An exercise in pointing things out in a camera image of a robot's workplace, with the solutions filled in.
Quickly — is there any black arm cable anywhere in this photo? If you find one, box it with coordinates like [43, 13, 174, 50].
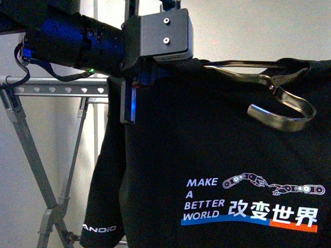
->
[0, 43, 95, 90]

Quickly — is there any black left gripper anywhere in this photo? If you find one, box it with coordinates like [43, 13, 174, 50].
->
[120, 15, 169, 125]

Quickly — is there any black printed t-shirt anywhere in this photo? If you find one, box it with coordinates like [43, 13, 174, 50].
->
[80, 58, 330, 247]

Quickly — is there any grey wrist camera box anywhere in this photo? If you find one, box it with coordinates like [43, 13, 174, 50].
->
[140, 8, 193, 63]

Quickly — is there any grey metal clothes rack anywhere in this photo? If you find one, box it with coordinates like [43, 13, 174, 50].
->
[1, 77, 108, 247]

